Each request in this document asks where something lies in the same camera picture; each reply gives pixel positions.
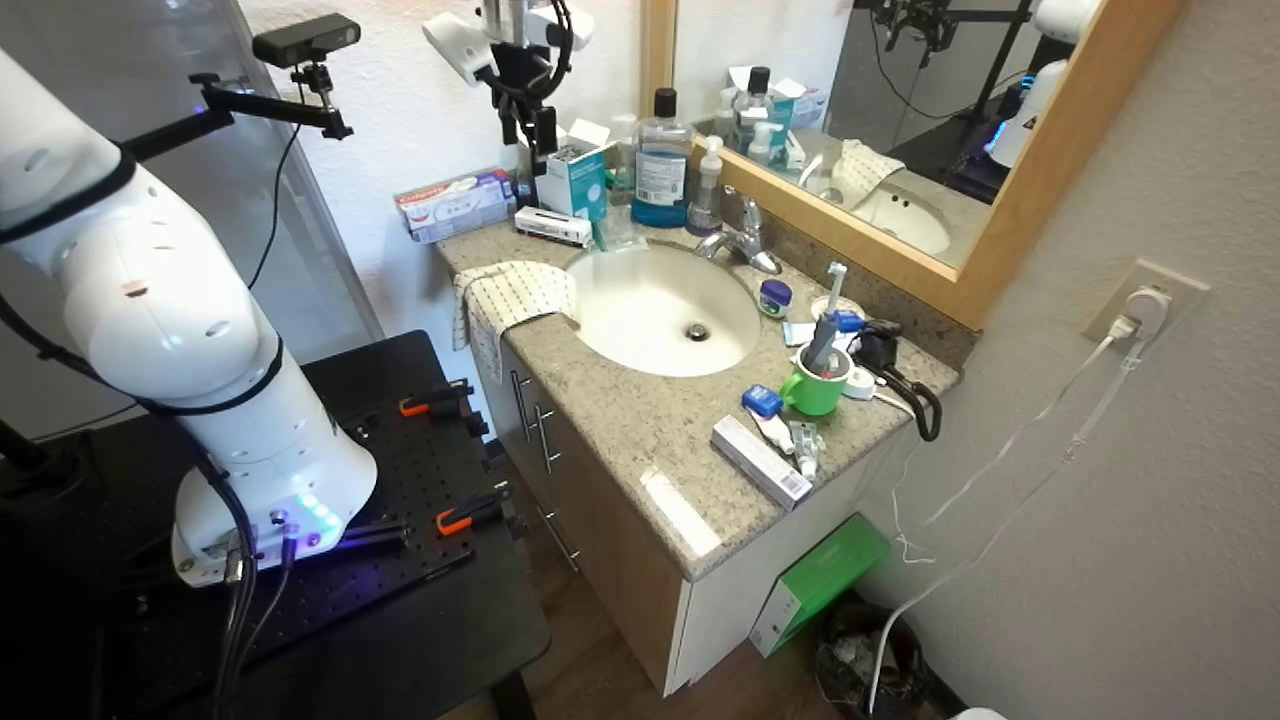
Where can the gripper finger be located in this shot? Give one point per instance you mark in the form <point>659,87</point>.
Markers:
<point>509,122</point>
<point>545,140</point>

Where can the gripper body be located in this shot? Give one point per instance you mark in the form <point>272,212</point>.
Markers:
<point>518,72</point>

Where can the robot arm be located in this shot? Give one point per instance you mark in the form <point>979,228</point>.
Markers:
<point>160,300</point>

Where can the tap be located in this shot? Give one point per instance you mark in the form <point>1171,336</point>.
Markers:
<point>745,245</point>

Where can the teal and white box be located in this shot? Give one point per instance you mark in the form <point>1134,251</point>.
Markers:
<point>580,180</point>

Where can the small clear bottle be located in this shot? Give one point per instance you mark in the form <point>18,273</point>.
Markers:
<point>624,155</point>

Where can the white and black box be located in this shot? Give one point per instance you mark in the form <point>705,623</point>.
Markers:
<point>553,226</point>

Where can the red and white toothpaste box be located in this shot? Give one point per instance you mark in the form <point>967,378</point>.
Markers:
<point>455,204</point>

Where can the blue mouthwash bottle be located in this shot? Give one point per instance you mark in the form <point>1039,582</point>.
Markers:
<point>661,170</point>

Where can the white checked towel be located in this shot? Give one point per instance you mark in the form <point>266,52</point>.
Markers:
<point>510,295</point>

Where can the clear soap pump bottle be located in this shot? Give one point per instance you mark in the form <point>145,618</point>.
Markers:
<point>705,195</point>

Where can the sink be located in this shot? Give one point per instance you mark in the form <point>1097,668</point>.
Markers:
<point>650,315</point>

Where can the small jar with blue lid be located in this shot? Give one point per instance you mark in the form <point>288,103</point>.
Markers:
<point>774,298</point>

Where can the orange and black clamp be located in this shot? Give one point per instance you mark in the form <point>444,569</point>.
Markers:
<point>470,514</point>
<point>432,401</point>

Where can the small white packet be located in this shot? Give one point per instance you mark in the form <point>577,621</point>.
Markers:
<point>797,333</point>

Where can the electric toothbrush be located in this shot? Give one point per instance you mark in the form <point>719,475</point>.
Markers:
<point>826,325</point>

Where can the blue floss container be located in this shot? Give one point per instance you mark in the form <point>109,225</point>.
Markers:
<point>761,401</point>

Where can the white round dish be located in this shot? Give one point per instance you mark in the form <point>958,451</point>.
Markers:
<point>850,308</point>

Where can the mirror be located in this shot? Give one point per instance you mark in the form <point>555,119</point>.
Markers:
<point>900,110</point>

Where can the green mug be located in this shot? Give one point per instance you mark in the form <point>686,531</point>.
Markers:
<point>812,392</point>

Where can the white tube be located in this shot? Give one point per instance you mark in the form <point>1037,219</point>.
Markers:
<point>774,431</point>

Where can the long white box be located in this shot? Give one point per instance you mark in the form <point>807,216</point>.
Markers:
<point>760,463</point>

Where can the white round container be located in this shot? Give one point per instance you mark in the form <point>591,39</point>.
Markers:
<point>860,384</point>

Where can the crumpled tube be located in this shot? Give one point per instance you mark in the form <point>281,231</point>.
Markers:
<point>806,447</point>

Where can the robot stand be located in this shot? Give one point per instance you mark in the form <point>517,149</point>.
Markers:
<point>430,620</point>

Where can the green and white box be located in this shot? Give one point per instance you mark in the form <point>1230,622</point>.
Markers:
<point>820,580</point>

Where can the black trash bin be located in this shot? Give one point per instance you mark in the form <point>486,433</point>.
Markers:
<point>850,660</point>

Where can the white plug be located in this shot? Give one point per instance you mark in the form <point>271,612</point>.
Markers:
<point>1145,308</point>

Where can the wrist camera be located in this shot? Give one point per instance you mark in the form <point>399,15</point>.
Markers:
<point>568,28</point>

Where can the camera on mount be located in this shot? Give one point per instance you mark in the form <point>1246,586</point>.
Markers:
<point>305,42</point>

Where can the wall socket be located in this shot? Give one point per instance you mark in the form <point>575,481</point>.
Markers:
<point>1165,285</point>

